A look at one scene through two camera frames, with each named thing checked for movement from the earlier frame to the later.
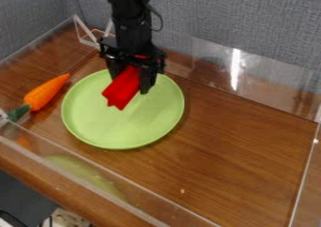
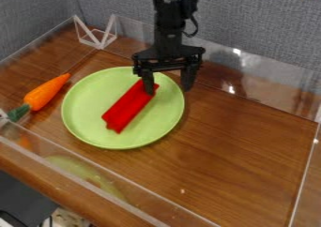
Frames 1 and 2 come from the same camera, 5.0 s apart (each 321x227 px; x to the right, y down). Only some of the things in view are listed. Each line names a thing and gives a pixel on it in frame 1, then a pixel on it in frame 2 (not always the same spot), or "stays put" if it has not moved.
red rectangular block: (123, 87) -> (128, 106)
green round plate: (106, 127) stays put
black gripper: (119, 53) -> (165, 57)
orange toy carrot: (38, 96) stays put
